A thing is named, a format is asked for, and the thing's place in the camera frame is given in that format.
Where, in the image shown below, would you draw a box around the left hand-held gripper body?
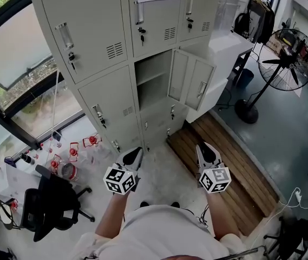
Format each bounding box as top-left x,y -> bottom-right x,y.
103,147 -> 143,195

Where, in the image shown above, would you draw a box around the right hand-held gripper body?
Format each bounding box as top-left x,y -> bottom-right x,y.
198,146 -> 230,194

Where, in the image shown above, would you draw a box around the locker door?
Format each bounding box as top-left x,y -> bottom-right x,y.
167,48 -> 217,111

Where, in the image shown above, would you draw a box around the grey metal locker cabinet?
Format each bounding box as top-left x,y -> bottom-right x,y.
29,0 -> 222,155

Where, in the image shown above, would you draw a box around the person's right forearm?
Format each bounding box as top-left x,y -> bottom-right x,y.
206,191 -> 240,241

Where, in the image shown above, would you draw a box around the person's left forearm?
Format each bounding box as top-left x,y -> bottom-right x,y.
94,192 -> 129,239

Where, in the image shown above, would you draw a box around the wooden slat platform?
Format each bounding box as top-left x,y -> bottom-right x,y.
166,112 -> 279,237

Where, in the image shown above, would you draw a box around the red-capped glass bottle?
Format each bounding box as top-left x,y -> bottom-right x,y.
50,154 -> 62,175
69,142 -> 80,163
82,135 -> 102,148

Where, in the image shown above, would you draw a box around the large clear glass jar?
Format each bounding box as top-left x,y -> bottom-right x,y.
61,162 -> 78,181

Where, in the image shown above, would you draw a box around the person's white shirt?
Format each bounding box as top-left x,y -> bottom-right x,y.
69,204 -> 252,260

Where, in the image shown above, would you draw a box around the black office chair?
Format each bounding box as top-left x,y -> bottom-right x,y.
21,164 -> 95,242

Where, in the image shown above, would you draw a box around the blue bin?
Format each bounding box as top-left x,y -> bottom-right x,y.
236,68 -> 254,88

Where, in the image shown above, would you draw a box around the black cylindrical bottle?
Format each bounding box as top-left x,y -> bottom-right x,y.
21,154 -> 36,165

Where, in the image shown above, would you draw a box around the black swivel chair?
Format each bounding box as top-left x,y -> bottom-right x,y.
264,215 -> 308,260

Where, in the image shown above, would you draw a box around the white counter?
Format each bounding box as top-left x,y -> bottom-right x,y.
186,31 -> 254,124

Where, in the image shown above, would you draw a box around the white paper-covered desk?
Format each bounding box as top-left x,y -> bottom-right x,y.
0,160 -> 45,219

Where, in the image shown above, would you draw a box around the black standing fan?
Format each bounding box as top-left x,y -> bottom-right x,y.
234,28 -> 308,124

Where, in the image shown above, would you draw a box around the dark clothes on rack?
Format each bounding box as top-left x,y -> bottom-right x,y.
233,0 -> 276,44

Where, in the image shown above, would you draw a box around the black floor cable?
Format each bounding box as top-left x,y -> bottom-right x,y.
195,203 -> 211,229

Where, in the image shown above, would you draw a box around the white hanging cord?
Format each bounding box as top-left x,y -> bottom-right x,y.
49,69 -> 62,146

